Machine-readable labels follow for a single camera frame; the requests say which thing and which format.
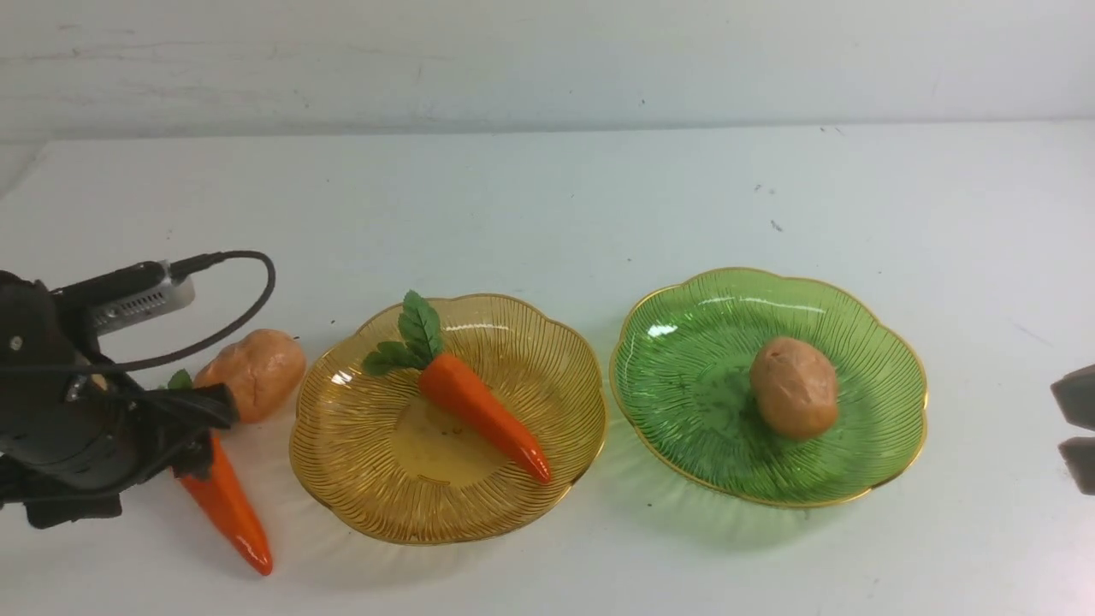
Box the amber ribbed plastic plate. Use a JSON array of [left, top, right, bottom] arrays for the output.
[[289, 293, 607, 546]]

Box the orange toy carrot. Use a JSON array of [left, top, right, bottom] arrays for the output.
[[166, 370, 275, 577], [361, 291, 552, 484]]

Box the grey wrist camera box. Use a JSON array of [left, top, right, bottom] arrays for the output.
[[50, 261, 196, 335]]

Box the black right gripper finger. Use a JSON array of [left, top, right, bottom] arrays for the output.
[[1057, 437, 1095, 496], [1051, 365, 1095, 432]]

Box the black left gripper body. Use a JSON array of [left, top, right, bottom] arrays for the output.
[[3, 272, 139, 530]]

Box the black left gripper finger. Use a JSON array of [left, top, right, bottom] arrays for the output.
[[128, 383, 240, 430], [141, 432, 215, 481]]

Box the green ribbed plastic plate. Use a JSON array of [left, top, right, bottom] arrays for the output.
[[609, 268, 927, 508]]

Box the black camera cable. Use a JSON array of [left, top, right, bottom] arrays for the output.
[[0, 251, 277, 377]]

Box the brown toy potato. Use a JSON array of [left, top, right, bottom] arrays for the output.
[[192, 329, 306, 425], [749, 336, 838, 441]]

